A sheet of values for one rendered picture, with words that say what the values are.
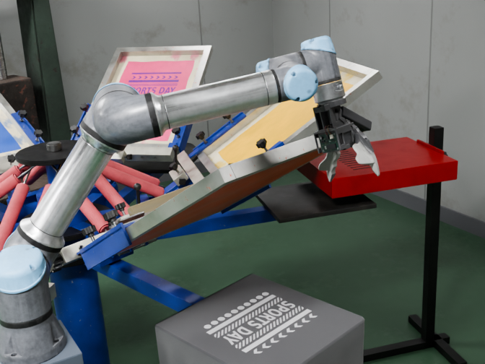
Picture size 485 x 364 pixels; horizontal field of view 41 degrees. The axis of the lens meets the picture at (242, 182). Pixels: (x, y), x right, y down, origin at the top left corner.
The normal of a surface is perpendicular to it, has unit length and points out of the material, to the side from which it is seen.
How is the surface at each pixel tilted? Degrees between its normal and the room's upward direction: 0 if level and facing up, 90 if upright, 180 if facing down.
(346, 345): 93
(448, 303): 0
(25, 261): 7
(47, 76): 90
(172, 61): 32
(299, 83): 90
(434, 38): 90
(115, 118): 74
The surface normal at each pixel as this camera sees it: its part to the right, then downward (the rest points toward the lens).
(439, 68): -0.86, 0.21
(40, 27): 0.72, 0.19
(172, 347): -0.70, 0.31
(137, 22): 0.51, 0.26
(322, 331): -0.05, -0.94
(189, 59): -0.18, -0.63
